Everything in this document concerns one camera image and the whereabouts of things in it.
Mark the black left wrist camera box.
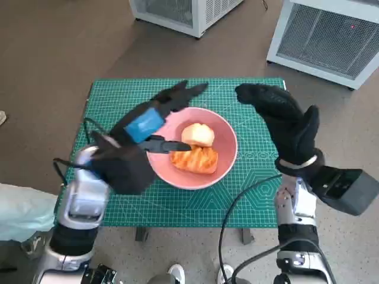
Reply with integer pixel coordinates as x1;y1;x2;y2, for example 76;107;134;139
90;131;156;196

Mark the white shoe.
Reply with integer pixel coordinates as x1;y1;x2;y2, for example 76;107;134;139
217;263;235;284
168;263;186;284

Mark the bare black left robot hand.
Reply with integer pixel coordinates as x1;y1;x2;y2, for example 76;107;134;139
109;80;210;154

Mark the short black robot cable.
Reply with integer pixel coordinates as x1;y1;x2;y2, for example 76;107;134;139
231;245;281;280

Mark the pink bowl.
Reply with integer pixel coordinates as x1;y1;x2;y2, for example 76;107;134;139
146;106;238;190

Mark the person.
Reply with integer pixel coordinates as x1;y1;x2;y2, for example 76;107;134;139
0;182;59;259

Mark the black robot waist mount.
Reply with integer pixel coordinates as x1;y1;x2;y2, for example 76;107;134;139
82;264;117;284

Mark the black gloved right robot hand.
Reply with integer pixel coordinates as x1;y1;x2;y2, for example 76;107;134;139
235;83;320;167

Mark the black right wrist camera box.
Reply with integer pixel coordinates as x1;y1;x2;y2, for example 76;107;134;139
309;165;379;216

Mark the round toy bread bun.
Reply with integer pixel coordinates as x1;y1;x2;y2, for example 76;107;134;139
181;123;215;148

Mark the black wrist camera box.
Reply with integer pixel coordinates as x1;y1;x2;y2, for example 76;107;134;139
90;131;156;196
309;165;379;216

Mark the small white mesh cabinet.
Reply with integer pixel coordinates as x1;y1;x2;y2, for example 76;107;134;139
129;0;246;38

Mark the large white mesh cabinet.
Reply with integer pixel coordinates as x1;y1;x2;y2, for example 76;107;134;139
266;0;379;92

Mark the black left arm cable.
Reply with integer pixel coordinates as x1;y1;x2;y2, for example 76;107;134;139
82;117;108;143
52;157;80;186

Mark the orange toy croissant bread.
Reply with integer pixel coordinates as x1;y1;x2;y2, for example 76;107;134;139
170;147;219;175

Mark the green cutting mat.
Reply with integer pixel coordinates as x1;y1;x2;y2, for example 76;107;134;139
68;78;287;228

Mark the long black robot cable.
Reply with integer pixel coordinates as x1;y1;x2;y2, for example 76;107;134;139
218;174;282;284

